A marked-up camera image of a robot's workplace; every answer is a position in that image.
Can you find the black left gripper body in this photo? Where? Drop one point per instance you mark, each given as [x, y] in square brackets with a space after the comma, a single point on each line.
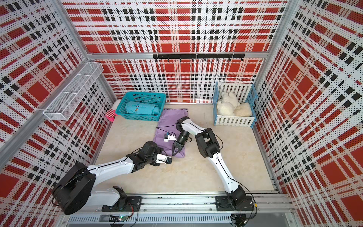
[153, 162]

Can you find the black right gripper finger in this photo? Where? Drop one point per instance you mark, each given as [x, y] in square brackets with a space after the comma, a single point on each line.
[175, 148]
[180, 147]

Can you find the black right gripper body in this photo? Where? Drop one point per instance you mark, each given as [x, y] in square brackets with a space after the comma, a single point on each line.
[183, 137]

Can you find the purple long pants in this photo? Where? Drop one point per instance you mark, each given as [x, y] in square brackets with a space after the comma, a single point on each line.
[167, 124]

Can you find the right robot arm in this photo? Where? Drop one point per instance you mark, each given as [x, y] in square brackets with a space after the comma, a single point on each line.
[209, 148]

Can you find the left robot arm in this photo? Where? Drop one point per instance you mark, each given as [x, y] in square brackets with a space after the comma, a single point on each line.
[76, 190]

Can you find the teal plastic basket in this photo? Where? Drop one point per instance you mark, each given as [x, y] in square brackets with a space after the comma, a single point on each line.
[142, 97]

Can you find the folded teal garment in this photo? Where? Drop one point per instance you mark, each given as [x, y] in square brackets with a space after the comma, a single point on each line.
[133, 107]

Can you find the white fluffy plush toy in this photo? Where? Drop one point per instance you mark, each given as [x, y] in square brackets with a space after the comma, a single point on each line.
[227, 104]

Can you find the green circuit board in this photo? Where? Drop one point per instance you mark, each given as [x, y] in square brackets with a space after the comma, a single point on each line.
[121, 218]

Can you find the blue white slatted crate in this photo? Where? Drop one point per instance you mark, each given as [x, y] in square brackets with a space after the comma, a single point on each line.
[245, 93]

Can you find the cream fluffy cushion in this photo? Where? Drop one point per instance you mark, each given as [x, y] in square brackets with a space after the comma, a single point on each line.
[243, 110]

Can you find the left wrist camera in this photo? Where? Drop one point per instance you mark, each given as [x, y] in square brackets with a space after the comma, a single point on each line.
[163, 159]

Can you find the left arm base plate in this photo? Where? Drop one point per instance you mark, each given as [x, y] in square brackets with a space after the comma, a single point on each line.
[125, 204]

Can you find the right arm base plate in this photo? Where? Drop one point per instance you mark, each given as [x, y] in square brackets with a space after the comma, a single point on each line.
[225, 203]

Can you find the black hook rail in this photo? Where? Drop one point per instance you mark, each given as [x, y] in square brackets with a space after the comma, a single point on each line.
[197, 56]

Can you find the white wire wall basket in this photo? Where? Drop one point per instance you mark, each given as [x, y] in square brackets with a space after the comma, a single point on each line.
[66, 102]

